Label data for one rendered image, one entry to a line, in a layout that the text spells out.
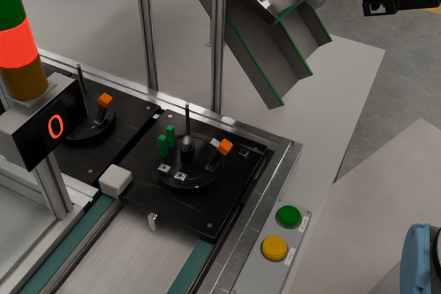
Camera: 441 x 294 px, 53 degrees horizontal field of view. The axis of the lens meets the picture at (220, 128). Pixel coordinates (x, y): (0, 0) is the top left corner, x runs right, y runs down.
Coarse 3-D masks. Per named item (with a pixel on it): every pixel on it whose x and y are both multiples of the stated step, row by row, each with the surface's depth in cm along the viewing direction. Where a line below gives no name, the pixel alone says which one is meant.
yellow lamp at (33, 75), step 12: (36, 60) 53; (0, 72) 52; (12, 72) 52; (24, 72) 52; (36, 72) 53; (12, 84) 53; (24, 84) 53; (36, 84) 54; (48, 84) 57; (12, 96) 55; (24, 96) 54; (36, 96) 55
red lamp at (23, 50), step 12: (24, 24) 49; (0, 36) 48; (12, 36) 49; (24, 36) 50; (0, 48) 49; (12, 48) 49; (24, 48) 50; (36, 48) 53; (0, 60) 50; (12, 60) 50; (24, 60) 51
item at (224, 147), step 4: (212, 140) 77; (216, 140) 78; (224, 140) 77; (212, 144) 77; (216, 144) 77; (220, 144) 76; (224, 144) 76; (228, 144) 76; (232, 144) 77; (216, 148) 77; (220, 148) 76; (224, 148) 76; (228, 148) 76; (220, 152) 77; (224, 152) 76; (216, 156) 79; (220, 156) 78; (212, 160) 80; (216, 160) 79; (212, 164) 81; (216, 164) 80; (212, 168) 82
